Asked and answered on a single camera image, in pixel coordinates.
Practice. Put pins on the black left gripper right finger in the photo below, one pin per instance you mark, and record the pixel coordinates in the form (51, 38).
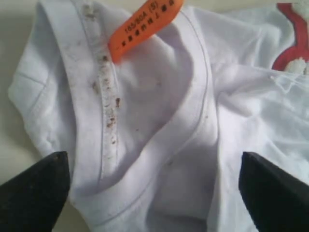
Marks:
(275, 200)

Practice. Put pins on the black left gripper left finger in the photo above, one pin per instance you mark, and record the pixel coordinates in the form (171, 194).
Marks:
(33, 200)

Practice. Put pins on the white t-shirt red lettering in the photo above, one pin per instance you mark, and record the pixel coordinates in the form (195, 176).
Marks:
(155, 141)

